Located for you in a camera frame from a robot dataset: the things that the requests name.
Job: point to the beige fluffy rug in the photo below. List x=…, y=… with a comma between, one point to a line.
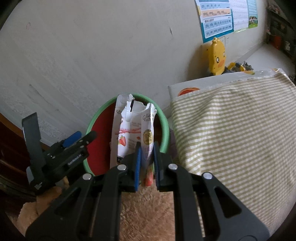
x=148, y=215

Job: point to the green striped tablecloth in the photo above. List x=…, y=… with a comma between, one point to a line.
x=235, y=129

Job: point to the yellow duck toy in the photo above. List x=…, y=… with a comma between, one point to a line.
x=216, y=58

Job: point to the dark shelf unit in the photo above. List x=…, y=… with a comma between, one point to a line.
x=281, y=25

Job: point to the white chart wall poster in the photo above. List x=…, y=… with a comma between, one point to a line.
x=239, y=12

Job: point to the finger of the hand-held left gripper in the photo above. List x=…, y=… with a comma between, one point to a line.
x=72, y=137
x=90, y=137

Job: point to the red box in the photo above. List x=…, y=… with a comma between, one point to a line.
x=276, y=41

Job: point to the brown wooden cabinet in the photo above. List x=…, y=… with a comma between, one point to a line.
x=11, y=157

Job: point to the yellow blue toy vehicle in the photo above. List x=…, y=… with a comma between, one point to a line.
x=238, y=68

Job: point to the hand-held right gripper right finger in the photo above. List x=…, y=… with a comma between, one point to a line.
x=156, y=163

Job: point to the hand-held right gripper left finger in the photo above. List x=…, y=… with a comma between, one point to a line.
x=138, y=163

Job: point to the green-bordered chart wall poster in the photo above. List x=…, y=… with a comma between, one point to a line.
x=252, y=14

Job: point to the green-rimmed red bin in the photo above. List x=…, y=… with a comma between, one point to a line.
x=99, y=148

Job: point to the white strawberry packet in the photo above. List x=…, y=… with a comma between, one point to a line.
x=126, y=136

